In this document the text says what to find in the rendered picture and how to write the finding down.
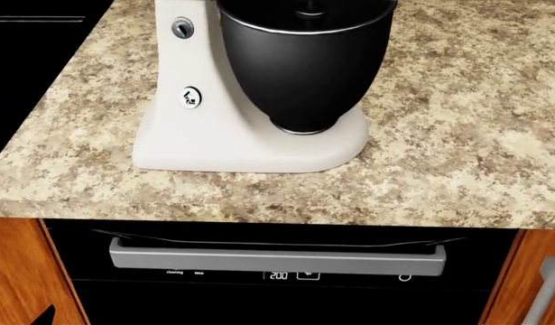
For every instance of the white stand mixer body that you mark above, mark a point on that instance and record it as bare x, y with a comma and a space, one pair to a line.
200, 139

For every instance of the brown wooden cabinet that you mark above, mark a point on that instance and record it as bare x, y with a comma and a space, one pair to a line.
20, 271
525, 271

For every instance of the black mixing bowl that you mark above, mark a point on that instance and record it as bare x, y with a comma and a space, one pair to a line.
304, 67

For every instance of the black cooktop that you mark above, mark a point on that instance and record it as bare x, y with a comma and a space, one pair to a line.
24, 67

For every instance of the black dishwasher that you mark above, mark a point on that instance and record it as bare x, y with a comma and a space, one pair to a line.
277, 298

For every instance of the white round release button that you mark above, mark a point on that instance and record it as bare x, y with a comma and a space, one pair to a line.
191, 98

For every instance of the grey speed knob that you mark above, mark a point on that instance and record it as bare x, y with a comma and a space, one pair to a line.
182, 27

